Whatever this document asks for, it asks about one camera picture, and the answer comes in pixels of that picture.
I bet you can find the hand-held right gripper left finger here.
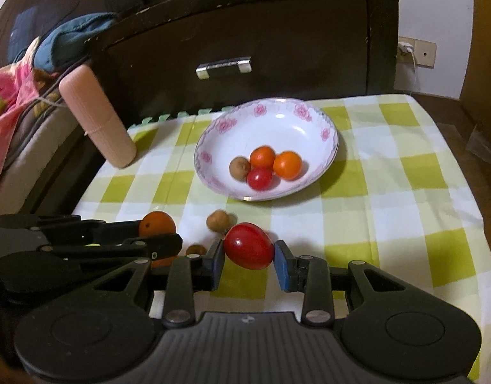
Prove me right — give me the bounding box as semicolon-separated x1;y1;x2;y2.
83;239;226;327

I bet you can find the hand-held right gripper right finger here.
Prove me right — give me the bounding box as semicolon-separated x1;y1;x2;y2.
273;240;416;326

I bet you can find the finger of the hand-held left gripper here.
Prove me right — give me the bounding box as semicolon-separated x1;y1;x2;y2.
79;219;148;244
37;233;184;260

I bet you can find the red cherry tomato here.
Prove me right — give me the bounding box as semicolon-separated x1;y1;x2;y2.
223;223;275;271
246;168;274;191

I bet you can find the bright mandarin orange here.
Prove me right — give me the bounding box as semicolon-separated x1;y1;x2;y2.
273;151;303;180

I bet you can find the large red tomato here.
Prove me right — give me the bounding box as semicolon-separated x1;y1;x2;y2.
249;146;277;169

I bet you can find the white floral plate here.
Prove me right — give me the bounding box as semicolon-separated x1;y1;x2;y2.
194;97;339;203

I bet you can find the pink ribbed bottle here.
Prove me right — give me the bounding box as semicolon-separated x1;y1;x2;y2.
59;65;137;169

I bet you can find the green foam puzzle mat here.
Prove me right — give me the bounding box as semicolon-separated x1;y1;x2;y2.
127;105;236;131

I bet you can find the grey mattress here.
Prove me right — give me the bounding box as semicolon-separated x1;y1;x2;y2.
0;88;86;212

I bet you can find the green checked tablecloth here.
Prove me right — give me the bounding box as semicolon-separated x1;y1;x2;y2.
69;94;491;384

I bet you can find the pink floral blanket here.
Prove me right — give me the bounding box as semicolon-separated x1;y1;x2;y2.
0;36;44;209

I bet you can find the blue cloth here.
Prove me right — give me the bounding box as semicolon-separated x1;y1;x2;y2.
13;12;118;73

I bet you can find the dark wooden cabinet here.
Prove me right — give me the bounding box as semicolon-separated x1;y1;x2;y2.
83;0;401;137

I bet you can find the clear plastic bag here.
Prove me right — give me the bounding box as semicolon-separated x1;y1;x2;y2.
467;122;491;158

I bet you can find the brown wooden wardrobe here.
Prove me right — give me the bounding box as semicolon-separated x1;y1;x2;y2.
459;0;491;129

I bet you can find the thin white cable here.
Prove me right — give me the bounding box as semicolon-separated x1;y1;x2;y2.
29;95;68;108

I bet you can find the silver drawer handle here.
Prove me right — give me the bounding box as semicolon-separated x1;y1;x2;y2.
195;56;252;78

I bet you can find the white charger cable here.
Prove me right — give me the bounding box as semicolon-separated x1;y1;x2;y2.
409;54;419;92

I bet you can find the beige wall socket plate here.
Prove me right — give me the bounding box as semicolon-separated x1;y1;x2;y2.
398;37;436;68

